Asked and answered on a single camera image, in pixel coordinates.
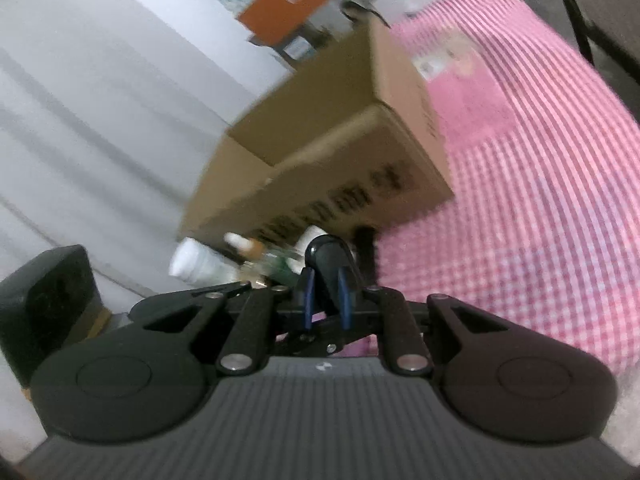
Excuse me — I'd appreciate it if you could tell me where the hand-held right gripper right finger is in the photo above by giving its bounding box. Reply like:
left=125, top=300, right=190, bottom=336
left=337, top=267, right=508, bottom=376

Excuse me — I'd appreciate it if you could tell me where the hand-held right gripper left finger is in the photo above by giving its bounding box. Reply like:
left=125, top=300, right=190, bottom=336
left=129, top=267, right=317, bottom=376

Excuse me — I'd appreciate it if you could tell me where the black oval device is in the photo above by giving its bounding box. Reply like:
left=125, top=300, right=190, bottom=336
left=304, top=234, right=357, bottom=328

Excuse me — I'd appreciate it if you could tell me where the green dropper bottle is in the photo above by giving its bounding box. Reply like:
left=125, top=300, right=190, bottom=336
left=224, top=231, right=291, bottom=281

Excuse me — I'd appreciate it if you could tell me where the white pill bottle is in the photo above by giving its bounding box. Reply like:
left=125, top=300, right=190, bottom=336
left=169, top=237, right=242, bottom=286

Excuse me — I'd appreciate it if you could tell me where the cardboard box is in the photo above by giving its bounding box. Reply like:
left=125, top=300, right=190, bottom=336
left=177, top=22, right=456, bottom=261

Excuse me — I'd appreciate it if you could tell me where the pink checkered tablecloth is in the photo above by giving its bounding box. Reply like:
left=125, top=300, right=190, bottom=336
left=330, top=0, right=640, bottom=376

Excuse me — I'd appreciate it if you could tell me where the pink labelled packet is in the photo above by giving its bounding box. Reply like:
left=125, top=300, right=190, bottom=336
left=412, top=35, right=503, bottom=128

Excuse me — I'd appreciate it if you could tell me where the orange printed appliance box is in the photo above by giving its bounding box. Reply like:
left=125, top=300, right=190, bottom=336
left=237, top=0, right=351, bottom=61

